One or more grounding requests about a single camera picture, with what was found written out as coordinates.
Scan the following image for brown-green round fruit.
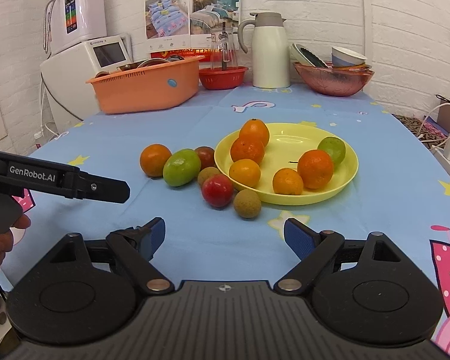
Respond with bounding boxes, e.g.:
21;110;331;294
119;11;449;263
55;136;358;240
233;190;262;219

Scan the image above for red round fruit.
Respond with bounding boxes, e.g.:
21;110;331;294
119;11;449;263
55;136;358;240
201;174;234;208

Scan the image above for small orange plate front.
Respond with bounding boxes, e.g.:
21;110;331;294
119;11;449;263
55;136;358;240
272;168;304;195

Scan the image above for large orange plate right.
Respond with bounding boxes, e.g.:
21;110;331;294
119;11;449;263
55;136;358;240
297;150;334;189

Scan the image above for orange outside plate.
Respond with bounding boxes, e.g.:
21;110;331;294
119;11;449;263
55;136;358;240
139;144;171;178

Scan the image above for large green fruit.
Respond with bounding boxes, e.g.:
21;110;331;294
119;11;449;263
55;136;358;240
163;149;201;187

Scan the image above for yellow-orange fruit plate left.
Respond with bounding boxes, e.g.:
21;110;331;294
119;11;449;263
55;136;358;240
229;158;261;188

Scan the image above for green fruit in plate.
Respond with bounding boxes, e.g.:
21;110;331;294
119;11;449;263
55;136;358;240
318;136;346;166

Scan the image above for small olive fruit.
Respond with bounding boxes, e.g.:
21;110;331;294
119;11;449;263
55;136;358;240
197;166;221;187

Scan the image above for blue cartoon tablecloth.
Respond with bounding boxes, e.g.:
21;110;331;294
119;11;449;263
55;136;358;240
2;86;450;354

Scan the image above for yellow plastic plate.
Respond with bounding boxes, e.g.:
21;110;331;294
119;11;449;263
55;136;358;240
214;123;359;206

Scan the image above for white water dispenser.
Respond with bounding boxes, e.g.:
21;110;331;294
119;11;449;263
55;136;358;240
40;33;133;133

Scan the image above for dark red-brown fruit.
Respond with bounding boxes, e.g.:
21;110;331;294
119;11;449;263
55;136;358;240
195;146;215;170

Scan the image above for orange top of plate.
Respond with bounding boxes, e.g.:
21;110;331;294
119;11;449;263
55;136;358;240
239;119;270;147

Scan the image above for orange plastic basket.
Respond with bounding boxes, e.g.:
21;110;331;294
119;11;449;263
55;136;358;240
88;56;202;115

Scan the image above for white water purifier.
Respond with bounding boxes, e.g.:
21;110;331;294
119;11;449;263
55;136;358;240
43;0;107;55

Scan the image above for small red basket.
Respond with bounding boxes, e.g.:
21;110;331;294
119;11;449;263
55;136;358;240
199;67;249;90

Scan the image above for stacked white bowls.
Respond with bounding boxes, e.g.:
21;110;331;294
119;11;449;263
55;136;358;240
289;43;370;71

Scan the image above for white thermos jug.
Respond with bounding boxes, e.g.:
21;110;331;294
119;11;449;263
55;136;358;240
237;11;291;89

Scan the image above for glass jar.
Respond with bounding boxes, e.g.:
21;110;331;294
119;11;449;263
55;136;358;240
210;22;238;71

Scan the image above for white charger cable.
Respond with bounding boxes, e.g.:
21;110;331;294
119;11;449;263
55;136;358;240
415;102;450;151

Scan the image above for wall calendar poster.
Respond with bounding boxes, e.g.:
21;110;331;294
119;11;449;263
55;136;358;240
145;0;241;63

